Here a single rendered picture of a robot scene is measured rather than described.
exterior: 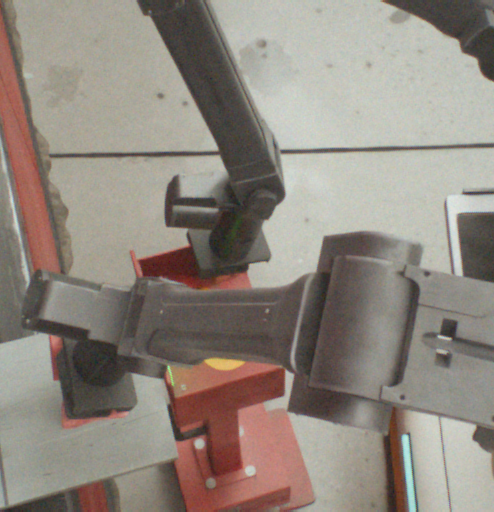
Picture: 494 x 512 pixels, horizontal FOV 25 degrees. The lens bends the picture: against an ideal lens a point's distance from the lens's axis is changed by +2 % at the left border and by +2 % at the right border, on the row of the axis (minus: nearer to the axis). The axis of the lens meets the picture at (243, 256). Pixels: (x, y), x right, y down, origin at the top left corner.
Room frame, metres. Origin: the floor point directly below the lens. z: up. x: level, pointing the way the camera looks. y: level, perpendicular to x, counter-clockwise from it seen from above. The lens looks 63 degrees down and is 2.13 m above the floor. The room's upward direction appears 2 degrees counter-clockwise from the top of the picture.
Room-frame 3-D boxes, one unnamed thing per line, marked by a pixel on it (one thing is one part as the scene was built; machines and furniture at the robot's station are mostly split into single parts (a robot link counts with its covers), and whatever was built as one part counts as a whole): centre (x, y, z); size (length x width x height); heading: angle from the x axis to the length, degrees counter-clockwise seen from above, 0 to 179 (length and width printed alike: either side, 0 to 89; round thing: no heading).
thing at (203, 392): (0.60, 0.05, 0.75); 0.20 x 0.16 x 0.18; 15
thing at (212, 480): (0.60, 0.05, 0.13); 0.10 x 0.10 x 0.01; 15
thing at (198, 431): (0.59, 0.10, 0.40); 0.06 x 0.02 x 0.18; 105
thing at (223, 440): (0.60, 0.05, 0.39); 0.05 x 0.05 x 0.54; 15
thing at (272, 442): (0.61, 0.02, 0.06); 0.25 x 0.20 x 0.12; 105
